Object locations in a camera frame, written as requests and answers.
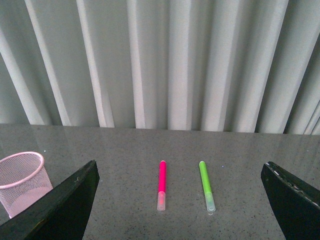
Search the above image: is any green highlighter pen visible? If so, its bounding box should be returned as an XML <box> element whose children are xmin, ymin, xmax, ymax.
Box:
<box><xmin>199</xmin><ymin>160</ymin><xmax>216</xmax><ymax>215</ymax></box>

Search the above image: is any white pleated curtain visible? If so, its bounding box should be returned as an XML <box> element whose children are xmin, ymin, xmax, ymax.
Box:
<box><xmin>0</xmin><ymin>0</ymin><xmax>320</xmax><ymax>135</ymax></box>

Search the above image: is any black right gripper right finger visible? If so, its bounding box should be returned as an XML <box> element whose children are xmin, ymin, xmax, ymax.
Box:
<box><xmin>260</xmin><ymin>161</ymin><xmax>320</xmax><ymax>240</ymax></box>

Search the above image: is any pink highlighter pen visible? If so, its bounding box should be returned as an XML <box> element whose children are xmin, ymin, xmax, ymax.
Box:
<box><xmin>157</xmin><ymin>160</ymin><xmax>167</xmax><ymax>212</ymax></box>

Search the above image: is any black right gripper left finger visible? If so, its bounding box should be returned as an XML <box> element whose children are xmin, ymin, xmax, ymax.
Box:
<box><xmin>0</xmin><ymin>160</ymin><xmax>100</xmax><ymax>240</ymax></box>

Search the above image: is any pink mesh cup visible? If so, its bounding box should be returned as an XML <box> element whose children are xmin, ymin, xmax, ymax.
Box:
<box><xmin>0</xmin><ymin>151</ymin><xmax>53</xmax><ymax>219</ymax></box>

